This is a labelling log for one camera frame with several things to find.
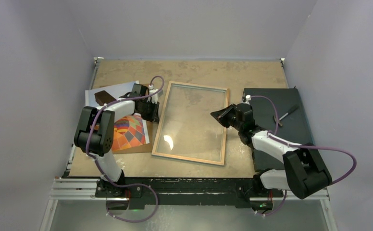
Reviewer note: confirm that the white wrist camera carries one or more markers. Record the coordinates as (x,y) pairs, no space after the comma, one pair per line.
(154,94)
(246,99)

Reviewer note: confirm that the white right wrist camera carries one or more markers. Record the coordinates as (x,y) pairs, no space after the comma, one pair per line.
(246,99)

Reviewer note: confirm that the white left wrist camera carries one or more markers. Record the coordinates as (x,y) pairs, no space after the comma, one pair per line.
(154,94)

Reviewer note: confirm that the hot air balloon photo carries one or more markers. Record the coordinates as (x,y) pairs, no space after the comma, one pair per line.
(95,97)

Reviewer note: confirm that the small black hammer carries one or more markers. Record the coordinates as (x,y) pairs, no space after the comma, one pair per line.
(278,120)

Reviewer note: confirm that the blue wooden picture frame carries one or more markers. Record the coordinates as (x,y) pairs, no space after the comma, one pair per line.
(189,122)

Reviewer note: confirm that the brown cardboard backing board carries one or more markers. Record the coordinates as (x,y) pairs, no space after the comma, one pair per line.
(132,134)

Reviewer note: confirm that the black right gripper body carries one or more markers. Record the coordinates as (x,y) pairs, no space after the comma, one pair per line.
(229,119)

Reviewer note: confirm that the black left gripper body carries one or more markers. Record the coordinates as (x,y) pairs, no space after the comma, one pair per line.
(149,110)

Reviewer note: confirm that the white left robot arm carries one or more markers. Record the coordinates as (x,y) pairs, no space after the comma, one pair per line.
(95,129)

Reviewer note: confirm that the clear acrylic glazing sheet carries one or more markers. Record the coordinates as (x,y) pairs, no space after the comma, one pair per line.
(189,122)

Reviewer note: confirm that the dark green flat box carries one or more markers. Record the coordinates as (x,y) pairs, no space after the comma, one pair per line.
(295,127)

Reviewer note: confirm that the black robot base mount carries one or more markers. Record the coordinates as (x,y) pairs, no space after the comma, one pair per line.
(142,191)

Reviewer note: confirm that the aluminium front rail frame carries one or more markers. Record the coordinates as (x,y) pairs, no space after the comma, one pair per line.
(72,206)

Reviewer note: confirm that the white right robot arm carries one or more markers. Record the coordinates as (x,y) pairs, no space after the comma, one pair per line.
(304,170)

